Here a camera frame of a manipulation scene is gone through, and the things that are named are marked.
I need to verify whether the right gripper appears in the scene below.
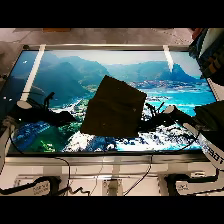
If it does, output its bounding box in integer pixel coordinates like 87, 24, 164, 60
137, 114, 159, 133

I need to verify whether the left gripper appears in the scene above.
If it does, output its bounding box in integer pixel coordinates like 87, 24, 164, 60
49, 110, 78, 127

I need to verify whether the dark brown garment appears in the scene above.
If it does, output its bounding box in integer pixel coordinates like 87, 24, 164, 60
79, 75, 148, 139

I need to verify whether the heap of clothes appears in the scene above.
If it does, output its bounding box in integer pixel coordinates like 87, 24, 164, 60
187, 27, 224, 88

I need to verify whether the black cable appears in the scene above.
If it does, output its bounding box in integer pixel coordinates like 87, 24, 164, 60
122, 153, 154, 197
9, 128, 92, 197
159, 130, 202, 154

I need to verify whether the silver frame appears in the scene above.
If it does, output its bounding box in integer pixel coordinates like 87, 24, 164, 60
0, 43, 224, 197

